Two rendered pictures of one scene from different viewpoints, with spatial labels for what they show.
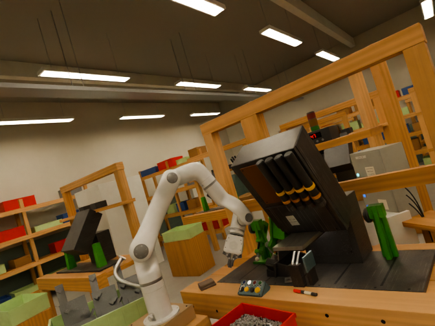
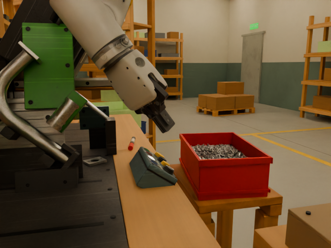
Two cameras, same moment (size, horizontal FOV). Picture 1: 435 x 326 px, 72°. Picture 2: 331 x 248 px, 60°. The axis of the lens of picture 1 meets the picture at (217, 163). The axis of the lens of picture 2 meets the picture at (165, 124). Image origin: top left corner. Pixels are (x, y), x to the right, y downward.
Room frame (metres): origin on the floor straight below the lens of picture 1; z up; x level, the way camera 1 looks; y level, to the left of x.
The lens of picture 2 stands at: (2.12, 0.43, 1.17)
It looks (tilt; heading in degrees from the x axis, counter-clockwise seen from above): 12 degrees down; 215
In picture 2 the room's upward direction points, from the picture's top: straight up
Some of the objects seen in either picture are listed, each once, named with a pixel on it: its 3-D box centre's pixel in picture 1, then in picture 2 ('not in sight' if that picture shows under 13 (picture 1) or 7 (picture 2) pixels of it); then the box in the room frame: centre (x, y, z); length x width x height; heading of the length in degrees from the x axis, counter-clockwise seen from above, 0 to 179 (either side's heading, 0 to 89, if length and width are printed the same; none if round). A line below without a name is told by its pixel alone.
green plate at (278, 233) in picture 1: (280, 224); (50, 65); (1.67, -0.23, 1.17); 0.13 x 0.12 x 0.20; 48
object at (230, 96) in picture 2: not in sight; (225, 97); (-4.60, -2.40, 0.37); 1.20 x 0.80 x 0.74; 150
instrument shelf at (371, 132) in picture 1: (300, 152); not in sight; (1.86, -0.51, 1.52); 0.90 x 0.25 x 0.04; 48
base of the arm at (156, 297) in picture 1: (156, 299); not in sight; (1.57, 0.50, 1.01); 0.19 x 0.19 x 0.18
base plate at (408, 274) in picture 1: (312, 269); (40, 163); (1.67, -0.33, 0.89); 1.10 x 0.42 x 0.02; 48
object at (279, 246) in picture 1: (305, 235); (73, 83); (1.54, -0.32, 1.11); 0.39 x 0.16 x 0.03; 138
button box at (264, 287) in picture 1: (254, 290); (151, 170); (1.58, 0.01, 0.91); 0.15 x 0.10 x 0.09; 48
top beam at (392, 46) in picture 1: (285, 94); not in sight; (1.89, -0.53, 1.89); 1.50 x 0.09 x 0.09; 48
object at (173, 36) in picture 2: not in sight; (134, 66); (-5.15, -5.81, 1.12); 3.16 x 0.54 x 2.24; 142
